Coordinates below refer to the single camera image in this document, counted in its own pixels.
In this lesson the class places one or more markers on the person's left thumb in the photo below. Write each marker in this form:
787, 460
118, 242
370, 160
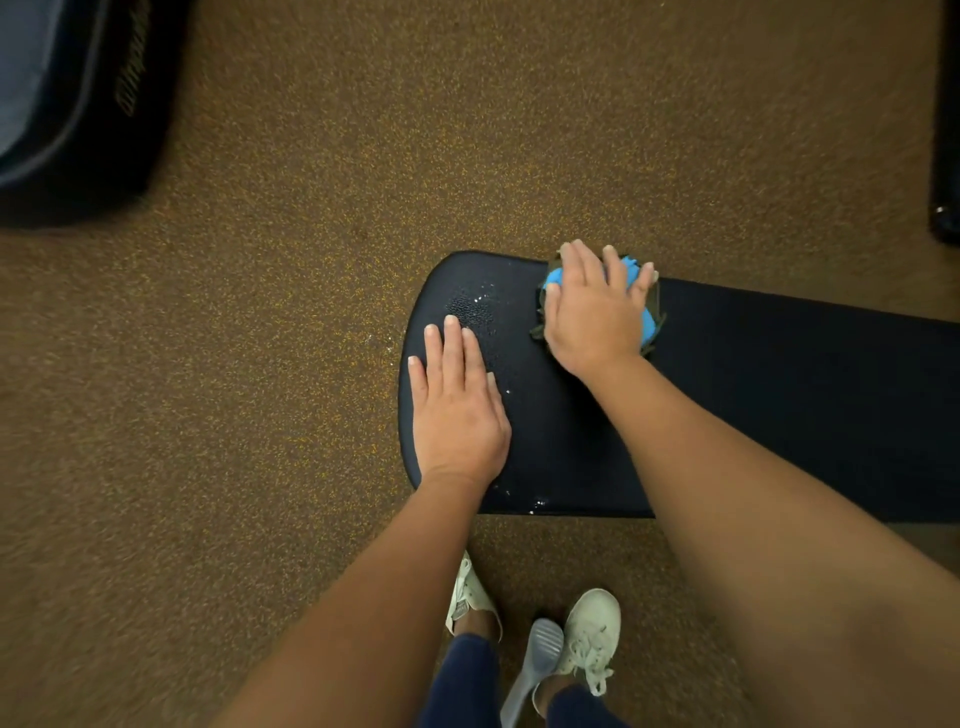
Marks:
496, 397

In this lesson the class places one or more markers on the black and blue bag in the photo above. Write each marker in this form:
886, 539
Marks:
67, 97

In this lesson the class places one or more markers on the person's left forearm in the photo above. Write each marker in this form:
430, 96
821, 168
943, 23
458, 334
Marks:
360, 615

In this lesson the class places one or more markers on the person's right middle finger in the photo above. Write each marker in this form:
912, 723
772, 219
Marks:
592, 262

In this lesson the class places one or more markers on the dark blue jeans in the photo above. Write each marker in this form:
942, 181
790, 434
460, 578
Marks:
461, 690

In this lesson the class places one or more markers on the person's left hand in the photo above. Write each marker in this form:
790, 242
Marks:
459, 427

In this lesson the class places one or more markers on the person's right hand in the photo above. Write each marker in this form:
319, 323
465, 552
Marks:
596, 322

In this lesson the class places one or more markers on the white left sneaker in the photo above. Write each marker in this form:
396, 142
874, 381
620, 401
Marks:
469, 596

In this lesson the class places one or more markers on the black equipment base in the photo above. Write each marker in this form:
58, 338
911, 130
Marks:
946, 150

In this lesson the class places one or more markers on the person's left middle finger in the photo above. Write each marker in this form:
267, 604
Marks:
453, 349

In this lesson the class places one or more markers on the white sneaker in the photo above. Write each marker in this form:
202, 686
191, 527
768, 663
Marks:
469, 596
592, 630

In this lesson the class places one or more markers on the white right sneaker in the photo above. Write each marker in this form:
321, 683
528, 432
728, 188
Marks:
592, 630

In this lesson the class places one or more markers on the person's left little finger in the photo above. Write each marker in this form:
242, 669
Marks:
417, 377

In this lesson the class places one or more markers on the person's right forearm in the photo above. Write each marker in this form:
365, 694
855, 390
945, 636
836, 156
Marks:
765, 540

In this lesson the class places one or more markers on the person's right little finger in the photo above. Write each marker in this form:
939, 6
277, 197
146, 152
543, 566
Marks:
643, 283

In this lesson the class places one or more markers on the person's right thumb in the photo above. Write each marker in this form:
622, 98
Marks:
552, 311

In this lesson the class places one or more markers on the blue cleaning cloth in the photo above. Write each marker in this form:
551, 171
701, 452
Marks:
648, 325

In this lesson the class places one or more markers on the grey plastic spray bottle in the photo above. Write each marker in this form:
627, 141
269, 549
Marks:
538, 656

